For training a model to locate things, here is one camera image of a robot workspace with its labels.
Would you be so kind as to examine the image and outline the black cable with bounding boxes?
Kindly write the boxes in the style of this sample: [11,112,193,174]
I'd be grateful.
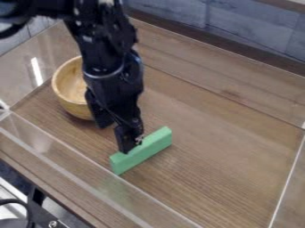
[0,199,34,228]

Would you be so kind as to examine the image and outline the clear acrylic tray walls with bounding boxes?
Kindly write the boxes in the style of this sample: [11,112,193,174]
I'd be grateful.
[0,22,305,228]

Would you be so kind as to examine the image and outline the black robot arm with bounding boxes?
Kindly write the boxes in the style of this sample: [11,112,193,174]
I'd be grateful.
[0,0,145,153]

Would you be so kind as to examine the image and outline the black table frame bracket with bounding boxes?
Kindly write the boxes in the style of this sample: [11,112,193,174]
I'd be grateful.
[27,187,70,228]

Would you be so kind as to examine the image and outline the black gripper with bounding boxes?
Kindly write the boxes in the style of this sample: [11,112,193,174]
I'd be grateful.
[82,53,145,154]

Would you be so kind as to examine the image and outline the wooden bowl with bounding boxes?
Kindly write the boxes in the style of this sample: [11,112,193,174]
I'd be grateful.
[51,56,93,121]

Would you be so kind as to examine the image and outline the green rectangular stick block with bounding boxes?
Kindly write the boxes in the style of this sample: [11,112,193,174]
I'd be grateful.
[110,126,173,175]

